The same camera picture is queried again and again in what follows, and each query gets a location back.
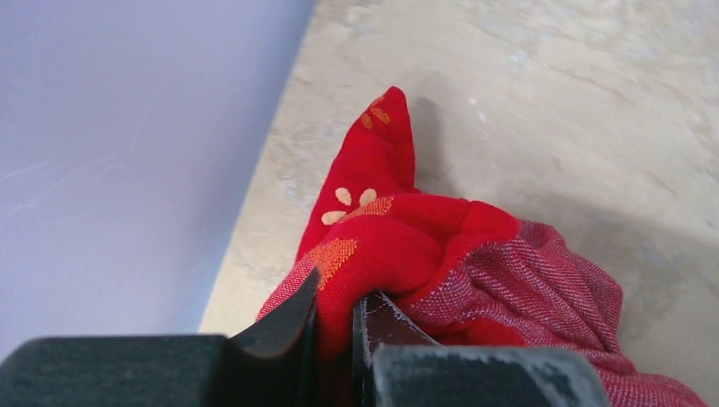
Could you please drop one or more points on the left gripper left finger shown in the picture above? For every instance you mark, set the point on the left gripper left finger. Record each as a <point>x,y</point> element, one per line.
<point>271,363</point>

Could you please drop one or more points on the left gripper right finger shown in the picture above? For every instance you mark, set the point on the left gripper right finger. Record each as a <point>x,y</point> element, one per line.
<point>395,363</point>

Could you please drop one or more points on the red patterned pillowcase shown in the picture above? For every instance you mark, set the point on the red patterned pillowcase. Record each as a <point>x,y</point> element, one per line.
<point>465,272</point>

